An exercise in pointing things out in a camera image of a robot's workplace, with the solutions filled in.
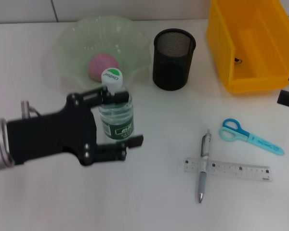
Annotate silver grey ballpoint pen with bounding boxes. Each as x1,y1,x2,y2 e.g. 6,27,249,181
197,129,212,204

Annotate pink peach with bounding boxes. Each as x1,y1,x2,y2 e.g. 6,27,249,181
88,53,120,83

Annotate yellow plastic bin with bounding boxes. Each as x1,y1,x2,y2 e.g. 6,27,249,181
206,0,289,94

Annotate green glass fruit bowl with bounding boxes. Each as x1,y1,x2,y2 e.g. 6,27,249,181
43,15,153,96

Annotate left arm wrist cable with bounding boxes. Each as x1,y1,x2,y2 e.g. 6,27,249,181
21,100,43,119

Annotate clear plastic ruler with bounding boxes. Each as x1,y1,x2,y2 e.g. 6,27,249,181
184,156,273,183

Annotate blue sheathed scissors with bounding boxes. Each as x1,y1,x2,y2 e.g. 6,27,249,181
218,118,285,156

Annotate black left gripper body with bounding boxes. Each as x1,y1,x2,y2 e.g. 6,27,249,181
6,93,99,167

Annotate black mesh pen holder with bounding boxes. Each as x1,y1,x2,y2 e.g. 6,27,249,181
152,28,197,91

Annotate green label water bottle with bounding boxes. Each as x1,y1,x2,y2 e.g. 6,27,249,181
98,67,135,141

